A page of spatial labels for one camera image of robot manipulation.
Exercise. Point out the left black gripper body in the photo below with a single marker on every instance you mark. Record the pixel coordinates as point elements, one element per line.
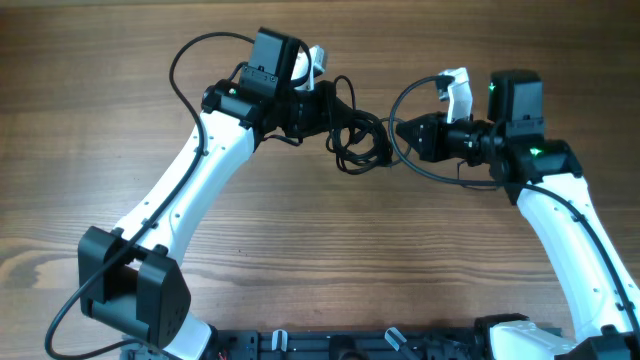
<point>307,112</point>

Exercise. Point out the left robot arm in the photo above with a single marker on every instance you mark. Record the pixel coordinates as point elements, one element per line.
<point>130,276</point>

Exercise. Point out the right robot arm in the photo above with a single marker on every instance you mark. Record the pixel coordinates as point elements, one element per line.
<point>545,181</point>

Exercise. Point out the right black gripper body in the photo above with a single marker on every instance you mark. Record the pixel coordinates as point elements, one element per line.
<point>439,141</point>

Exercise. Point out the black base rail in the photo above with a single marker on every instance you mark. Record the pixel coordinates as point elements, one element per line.
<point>439,343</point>

